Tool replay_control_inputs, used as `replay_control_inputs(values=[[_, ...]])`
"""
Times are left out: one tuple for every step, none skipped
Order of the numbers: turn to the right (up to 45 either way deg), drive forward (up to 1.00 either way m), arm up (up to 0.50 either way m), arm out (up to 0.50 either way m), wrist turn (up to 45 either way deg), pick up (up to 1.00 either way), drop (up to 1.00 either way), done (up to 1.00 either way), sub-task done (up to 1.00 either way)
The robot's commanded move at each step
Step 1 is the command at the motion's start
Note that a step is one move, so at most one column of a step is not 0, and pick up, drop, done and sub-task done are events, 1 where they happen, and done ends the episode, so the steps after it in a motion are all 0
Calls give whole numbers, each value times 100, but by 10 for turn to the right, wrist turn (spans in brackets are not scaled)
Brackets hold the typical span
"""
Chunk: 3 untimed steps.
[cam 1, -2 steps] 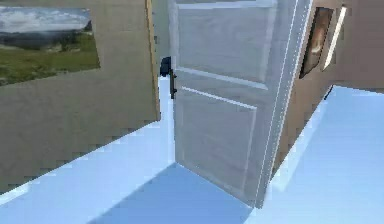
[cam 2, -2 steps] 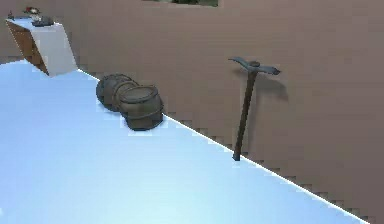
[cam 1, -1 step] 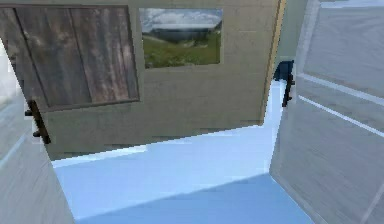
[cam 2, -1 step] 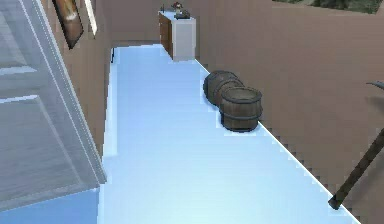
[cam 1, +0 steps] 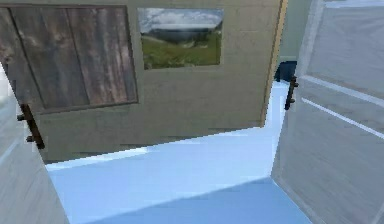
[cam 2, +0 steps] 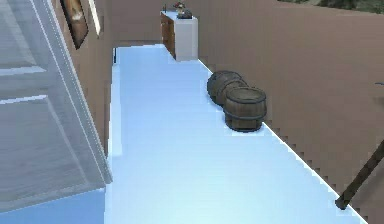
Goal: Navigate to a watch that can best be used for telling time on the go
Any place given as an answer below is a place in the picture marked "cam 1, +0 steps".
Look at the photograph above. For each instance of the green landscape picture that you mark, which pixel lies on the green landscape picture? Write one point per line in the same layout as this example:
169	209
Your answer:
181	40

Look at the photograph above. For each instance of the dark blue furniture piece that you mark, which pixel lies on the dark blue furniture piece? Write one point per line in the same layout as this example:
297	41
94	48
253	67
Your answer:
285	71

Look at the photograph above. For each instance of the brown wooden plank picture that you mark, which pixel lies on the brown wooden plank picture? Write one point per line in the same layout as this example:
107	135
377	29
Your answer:
70	56

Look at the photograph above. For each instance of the white panelled room door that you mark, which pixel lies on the white panelled room door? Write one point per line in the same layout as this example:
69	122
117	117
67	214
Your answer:
336	126

